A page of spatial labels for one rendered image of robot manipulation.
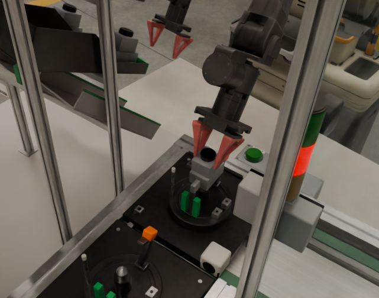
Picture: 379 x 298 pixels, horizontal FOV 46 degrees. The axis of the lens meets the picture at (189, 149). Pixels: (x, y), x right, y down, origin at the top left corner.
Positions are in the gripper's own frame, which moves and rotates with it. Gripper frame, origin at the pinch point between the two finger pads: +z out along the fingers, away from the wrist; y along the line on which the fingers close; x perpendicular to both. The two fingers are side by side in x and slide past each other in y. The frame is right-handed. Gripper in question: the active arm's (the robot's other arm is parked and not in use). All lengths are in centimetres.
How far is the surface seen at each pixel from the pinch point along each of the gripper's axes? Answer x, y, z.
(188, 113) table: 44, -28, 0
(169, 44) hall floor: 214, -143, -13
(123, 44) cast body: -4.9, -23.9, -14.5
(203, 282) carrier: -4.8, 10.5, 20.1
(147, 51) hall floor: 200, -150, -3
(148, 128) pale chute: 10.7, -20.6, 2.3
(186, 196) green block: -0.1, -1.0, 8.5
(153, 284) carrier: -11.3, 4.0, 22.4
